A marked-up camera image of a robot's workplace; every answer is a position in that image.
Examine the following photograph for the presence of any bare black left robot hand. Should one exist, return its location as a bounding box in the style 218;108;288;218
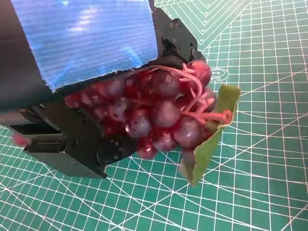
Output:
0;0;205;179

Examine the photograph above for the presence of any red toy grape bunch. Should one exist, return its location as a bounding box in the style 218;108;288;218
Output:
11;59;241;188

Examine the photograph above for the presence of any green cutting mat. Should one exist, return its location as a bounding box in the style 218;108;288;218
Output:
0;0;308;231

